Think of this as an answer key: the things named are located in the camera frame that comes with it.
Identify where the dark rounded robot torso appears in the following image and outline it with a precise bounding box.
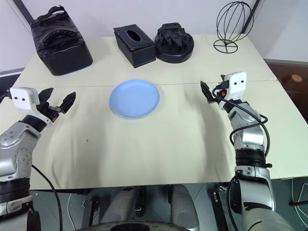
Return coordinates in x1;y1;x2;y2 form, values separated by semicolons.
81;219;201;231

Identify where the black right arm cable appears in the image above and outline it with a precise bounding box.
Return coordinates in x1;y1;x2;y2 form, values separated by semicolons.
212;85;270;216

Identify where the thin white floor cable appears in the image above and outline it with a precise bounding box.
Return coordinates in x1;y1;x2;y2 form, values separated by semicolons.
290;190;308;218

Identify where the large black padded bag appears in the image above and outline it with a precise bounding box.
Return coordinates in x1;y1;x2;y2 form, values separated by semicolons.
30;5;94;77

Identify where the black leather tissue box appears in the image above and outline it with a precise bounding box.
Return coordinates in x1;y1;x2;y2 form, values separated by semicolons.
113;24;156;69

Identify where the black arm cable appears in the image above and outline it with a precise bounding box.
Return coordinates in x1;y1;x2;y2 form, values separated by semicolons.
212;85;270;216
26;164;64;231

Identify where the round black folded bag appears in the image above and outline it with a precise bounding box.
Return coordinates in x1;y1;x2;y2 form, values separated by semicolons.
154;23;195;64

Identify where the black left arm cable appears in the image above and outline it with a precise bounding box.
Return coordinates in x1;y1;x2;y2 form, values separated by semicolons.
26;164;64;231

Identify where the silver right robot leg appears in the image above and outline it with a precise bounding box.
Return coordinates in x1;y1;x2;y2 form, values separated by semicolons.
169;184;201;227

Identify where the light blue round plate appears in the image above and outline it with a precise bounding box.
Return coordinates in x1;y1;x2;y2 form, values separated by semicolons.
109;79;160;119

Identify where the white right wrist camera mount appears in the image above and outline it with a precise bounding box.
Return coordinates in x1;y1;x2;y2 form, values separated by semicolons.
220;71;247;100

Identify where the black diagonal frame bar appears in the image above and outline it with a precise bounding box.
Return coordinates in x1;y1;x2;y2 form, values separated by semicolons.
241;0;262;34
15;0;35;24

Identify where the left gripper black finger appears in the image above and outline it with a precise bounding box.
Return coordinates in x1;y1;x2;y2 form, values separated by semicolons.
60;91;77;115
38;88;54;106

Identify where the cream tablecloth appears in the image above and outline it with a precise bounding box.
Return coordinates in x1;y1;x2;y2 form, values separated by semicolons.
0;80;308;193

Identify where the black wire hat stand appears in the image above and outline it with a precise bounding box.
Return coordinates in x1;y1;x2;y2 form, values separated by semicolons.
213;1;255;53

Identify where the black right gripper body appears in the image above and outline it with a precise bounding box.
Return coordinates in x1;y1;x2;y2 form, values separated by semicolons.
212;80;230;102

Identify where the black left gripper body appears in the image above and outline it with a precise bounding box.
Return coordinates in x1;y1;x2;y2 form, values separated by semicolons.
38;101;64;123

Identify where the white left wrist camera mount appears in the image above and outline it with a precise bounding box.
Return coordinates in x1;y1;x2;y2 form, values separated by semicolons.
9;87;53;128

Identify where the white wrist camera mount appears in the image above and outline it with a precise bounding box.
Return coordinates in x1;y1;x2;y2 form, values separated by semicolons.
9;87;53;128
220;71;247;100

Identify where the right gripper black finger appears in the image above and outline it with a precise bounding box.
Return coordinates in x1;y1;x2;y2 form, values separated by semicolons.
200;81;218;104

